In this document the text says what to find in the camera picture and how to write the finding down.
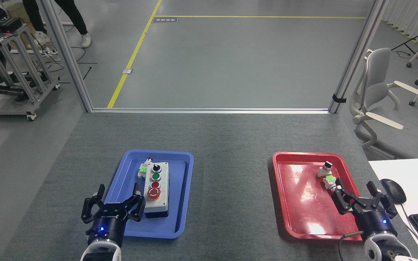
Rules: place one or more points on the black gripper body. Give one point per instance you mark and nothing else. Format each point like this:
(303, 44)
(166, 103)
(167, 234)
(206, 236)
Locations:
(107, 226)
(376, 219)

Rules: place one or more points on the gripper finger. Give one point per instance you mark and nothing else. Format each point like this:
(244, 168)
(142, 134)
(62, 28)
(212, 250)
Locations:
(138, 208)
(87, 210)
(386, 201)
(345, 201)

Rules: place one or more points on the grey three-button control box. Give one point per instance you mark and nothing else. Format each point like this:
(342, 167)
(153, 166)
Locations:
(157, 203)

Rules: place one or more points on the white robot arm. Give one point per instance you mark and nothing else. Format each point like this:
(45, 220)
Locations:
(100, 253)
(386, 250)

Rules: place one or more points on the black computer mouse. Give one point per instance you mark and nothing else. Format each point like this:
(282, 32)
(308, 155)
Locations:
(393, 190)

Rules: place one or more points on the red plastic tray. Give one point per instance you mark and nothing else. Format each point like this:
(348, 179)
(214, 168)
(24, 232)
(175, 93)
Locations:
(303, 203)

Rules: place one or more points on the blue plastic tray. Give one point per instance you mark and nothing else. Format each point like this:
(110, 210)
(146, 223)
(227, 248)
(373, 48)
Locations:
(178, 195)

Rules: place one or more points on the grey office chair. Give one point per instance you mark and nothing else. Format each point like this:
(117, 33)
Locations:
(405, 134)

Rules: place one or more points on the silver floor outlet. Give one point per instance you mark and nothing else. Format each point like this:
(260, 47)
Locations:
(127, 71)

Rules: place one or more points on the black floor label plate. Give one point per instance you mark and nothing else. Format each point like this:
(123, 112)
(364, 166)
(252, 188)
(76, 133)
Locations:
(165, 20)

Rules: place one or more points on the person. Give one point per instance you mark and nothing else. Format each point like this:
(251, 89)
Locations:
(73, 14)

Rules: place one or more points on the green push button switch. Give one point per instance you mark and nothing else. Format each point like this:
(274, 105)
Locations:
(329, 181)

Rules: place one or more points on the black knob selector switch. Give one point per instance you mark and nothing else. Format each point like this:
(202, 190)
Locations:
(326, 168)

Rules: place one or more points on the red push button switch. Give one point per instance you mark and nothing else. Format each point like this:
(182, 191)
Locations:
(143, 169)

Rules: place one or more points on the black post clamp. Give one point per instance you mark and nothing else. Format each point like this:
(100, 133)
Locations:
(338, 98)

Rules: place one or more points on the silver frame rail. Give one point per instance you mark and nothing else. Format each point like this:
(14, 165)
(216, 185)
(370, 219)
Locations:
(209, 110)

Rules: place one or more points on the silver frame post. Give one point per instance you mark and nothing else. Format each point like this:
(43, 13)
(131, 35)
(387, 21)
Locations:
(357, 54)
(67, 58)

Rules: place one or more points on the aluminium frame cart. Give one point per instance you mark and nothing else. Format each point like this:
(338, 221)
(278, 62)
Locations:
(24, 72)

